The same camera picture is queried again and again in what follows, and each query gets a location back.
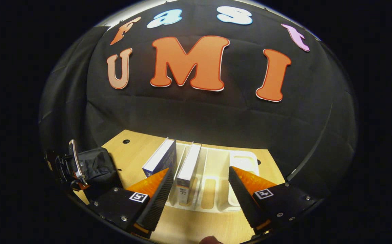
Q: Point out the white portrait-covered book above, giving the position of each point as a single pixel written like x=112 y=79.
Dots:
x=188 y=166

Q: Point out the black schoolbag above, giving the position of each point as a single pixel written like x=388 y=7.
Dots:
x=97 y=166

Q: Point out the thin black pole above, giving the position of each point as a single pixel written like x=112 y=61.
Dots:
x=317 y=142

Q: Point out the blue-covered book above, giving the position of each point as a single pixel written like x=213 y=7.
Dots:
x=160 y=157

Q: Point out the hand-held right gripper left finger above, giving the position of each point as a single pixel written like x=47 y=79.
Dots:
x=160 y=203

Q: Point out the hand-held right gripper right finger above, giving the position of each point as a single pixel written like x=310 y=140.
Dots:
x=246 y=206

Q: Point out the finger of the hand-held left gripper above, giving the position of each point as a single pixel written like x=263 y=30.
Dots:
x=77 y=186

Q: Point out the white bookshelf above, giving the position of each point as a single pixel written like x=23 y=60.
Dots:
x=216 y=162

